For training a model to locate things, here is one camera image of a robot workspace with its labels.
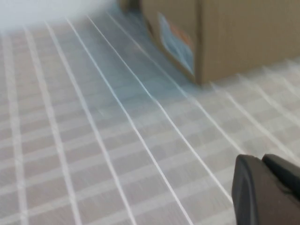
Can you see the brown cardboard shoe box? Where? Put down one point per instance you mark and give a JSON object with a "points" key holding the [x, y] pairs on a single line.
{"points": [[246, 35]]}

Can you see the grey white-grid tablecloth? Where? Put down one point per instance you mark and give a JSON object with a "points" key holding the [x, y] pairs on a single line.
{"points": [[93, 140]]}

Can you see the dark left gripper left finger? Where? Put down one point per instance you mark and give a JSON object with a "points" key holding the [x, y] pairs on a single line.
{"points": [[253, 199]]}

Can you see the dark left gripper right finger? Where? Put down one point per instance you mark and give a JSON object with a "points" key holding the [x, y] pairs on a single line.
{"points": [[283, 171]]}

